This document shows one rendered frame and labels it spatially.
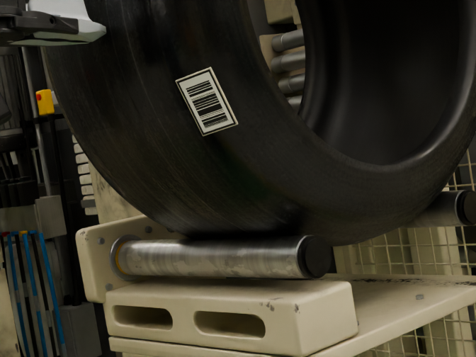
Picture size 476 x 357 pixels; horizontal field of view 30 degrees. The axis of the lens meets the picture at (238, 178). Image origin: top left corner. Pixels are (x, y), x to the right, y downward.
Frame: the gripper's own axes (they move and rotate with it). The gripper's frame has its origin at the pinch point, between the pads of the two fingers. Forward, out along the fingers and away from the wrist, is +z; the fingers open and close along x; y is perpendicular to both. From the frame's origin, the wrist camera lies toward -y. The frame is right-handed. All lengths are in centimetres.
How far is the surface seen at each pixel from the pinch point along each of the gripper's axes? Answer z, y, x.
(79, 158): 23.0, -8.9, 42.2
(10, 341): 14, -36, 51
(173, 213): 12.6, -18.0, 6.0
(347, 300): 21.8, -28.5, -10.7
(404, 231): 102, -26, 45
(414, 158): 33.7, -13.9, -11.9
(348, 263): 65, -29, 28
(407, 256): 102, -32, 45
